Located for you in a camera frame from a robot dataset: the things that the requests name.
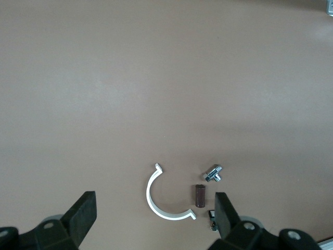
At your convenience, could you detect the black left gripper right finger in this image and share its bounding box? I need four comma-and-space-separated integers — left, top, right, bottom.
214, 192, 321, 250

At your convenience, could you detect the small black switch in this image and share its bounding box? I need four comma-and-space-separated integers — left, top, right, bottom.
208, 209, 218, 233

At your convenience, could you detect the chrome pipe fitting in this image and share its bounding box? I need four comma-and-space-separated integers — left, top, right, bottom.
202, 164, 225, 183

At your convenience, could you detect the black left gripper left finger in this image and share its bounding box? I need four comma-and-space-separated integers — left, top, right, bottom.
0, 191, 98, 250

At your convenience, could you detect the white semicircular pipe clamp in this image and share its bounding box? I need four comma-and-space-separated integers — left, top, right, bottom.
146, 162, 197, 221

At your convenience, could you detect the brown cylinder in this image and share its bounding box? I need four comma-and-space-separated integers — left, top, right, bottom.
191, 183, 207, 208

